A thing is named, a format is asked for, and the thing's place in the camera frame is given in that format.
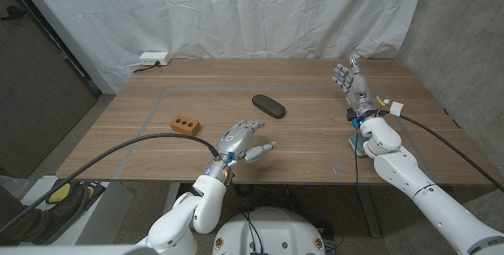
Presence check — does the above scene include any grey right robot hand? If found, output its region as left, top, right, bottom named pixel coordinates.
left=332, top=56, right=374, bottom=115

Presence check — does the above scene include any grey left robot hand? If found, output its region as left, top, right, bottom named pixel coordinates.
left=217, top=120, right=279, bottom=164

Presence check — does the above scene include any black glasses case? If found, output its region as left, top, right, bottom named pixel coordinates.
left=251, top=94, right=287, bottom=120

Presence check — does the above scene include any orange brick block with holes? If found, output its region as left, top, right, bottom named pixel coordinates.
left=169, top=115, right=202, bottom=137

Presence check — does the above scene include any teal grey flat object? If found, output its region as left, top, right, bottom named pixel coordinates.
left=347, top=133, right=369, bottom=157

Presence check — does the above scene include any grey table leg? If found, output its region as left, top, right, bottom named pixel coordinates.
left=356, top=186, right=382, bottom=239
left=163, top=183, right=181, bottom=213

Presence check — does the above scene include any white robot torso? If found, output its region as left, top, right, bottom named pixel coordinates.
left=212, top=206, right=327, bottom=255

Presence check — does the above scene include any white power strip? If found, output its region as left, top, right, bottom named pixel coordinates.
left=139, top=51, right=172, bottom=67

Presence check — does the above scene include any white wrinkled backdrop cloth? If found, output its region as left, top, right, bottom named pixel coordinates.
left=15, top=0, right=430, bottom=94

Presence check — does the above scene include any white floor platform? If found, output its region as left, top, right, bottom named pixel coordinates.
left=19, top=176, right=135, bottom=246

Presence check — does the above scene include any yellow foot pedal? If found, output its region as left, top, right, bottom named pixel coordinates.
left=46, top=182, right=72, bottom=205
left=83, top=185, right=106, bottom=209

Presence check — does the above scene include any dark person's shoe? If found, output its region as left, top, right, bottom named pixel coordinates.
left=31, top=183, right=90, bottom=245

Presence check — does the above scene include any dark door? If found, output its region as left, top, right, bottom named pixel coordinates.
left=0, top=0, right=99, bottom=179

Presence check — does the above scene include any dark person's trouser leg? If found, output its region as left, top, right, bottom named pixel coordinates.
left=0, top=203, right=46, bottom=246

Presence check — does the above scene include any thin black hanging cable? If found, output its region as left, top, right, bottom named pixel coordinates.
left=352, top=127, right=361, bottom=187

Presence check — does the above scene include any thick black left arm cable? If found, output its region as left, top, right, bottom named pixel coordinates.
left=0, top=132, right=221, bottom=232

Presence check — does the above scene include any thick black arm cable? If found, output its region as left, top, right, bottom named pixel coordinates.
left=397, top=113, right=504, bottom=193
left=0, top=132, right=221, bottom=232

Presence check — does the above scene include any black torso cable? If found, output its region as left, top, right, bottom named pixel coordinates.
left=240, top=210, right=263, bottom=254

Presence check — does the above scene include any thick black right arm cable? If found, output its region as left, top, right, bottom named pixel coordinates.
left=397, top=113, right=504, bottom=193

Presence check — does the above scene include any black power strip cord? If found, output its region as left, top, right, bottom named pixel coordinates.
left=132, top=62, right=161, bottom=74

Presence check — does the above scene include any black door handle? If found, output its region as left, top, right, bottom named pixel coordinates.
left=0, top=5, right=27, bottom=22

